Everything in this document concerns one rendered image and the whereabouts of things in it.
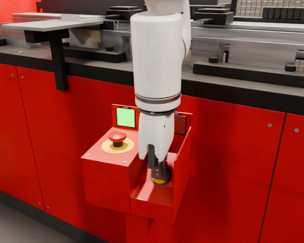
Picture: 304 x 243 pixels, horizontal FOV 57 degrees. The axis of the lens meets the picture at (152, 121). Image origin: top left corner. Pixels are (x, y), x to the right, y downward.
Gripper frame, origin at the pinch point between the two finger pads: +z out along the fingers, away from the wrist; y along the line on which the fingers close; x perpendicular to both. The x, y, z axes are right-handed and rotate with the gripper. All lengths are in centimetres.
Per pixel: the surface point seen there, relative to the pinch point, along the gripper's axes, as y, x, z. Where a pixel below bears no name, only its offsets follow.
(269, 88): -23.5, 21.2, -11.2
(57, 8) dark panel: -112, -98, -17
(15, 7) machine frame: -101, -119, -18
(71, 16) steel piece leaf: -41, -42, -24
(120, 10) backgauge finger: -68, -37, -22
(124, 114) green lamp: -9.7, -11.6, -6.7
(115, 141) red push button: 0.4, -9.6, -5.6
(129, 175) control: 5.5, -4.5, -1.8
